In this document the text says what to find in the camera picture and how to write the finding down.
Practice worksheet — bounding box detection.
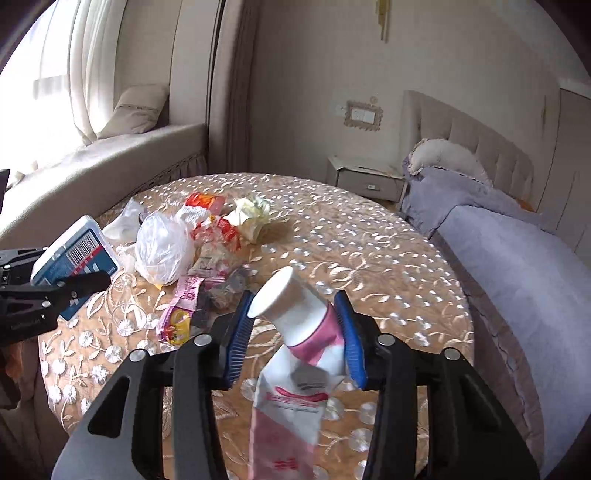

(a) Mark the blue white carton box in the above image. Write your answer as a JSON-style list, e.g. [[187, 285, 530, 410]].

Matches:
[[30, 215, 120, 321]]

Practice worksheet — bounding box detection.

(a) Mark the pink white squeeze tube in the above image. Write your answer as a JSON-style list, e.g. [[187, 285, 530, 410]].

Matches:
[[249, 266, 346, 479]]

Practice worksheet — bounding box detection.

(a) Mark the beige window seat cushion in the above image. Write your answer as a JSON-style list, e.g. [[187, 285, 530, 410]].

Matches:
[[1, 124, 207, 249]]

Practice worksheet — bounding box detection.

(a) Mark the pink yellow snack wrapper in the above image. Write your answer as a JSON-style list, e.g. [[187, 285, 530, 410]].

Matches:
[[156, 276, 204, 347]]

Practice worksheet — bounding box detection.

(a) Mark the dark plastic wrapper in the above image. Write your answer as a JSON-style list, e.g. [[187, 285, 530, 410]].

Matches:
[[191, 267, 249, 330]]

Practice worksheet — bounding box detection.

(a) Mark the white plastic bag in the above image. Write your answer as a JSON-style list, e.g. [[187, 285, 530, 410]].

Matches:
[[135, 212, 194, 288]]

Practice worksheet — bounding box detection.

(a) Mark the gold embroidered tablecloth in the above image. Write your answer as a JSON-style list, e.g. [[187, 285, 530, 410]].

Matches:
[[39, 173, 473, 479]]

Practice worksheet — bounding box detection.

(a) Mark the white sheer curtain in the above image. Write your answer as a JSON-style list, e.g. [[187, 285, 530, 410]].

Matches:
[[1, 1, 126, 179]]

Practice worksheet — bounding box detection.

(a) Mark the red white crumpled wrapper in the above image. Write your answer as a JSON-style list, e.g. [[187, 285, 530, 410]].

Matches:
[[188, 215, 242, 278]]

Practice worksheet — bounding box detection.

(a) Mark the beige throw pillow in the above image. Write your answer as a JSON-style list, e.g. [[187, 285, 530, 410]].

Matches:
[[97, 84, 169, 139]]

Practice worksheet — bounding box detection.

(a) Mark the red orange snack packet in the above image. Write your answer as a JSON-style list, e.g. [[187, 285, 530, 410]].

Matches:
[[184, 192, 225, 215]]

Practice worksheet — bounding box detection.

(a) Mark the crumpled cream paper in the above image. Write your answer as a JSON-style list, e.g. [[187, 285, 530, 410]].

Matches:
[[224, 196, 273, 244]]

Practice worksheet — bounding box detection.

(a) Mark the beige wardrobe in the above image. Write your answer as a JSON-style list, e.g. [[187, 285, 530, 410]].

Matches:
[[539, 90, 590, 262]]

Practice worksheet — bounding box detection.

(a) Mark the beige bedside table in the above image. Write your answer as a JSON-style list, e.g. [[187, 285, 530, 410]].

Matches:
[[325, 155, 406, 203]]

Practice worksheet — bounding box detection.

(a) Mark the beige drape curtain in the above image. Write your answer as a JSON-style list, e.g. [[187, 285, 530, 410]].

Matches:
[[207, 1, 262, 173]]

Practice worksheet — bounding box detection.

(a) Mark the beige tufted headboard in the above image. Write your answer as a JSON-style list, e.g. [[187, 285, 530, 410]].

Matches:
[[399, 90, 534, 201]]

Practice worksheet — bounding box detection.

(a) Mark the white fluffy pillow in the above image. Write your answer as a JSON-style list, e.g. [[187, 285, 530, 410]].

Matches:
[[407, 139, 493, 187]]

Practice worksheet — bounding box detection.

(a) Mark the framed wall switch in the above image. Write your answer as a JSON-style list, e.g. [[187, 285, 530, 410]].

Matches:
[[344, 101, 384, 132]]

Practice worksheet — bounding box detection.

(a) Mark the gold wall ornament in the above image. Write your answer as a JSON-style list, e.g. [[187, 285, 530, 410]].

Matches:
[[376, 0, 392, 43]]

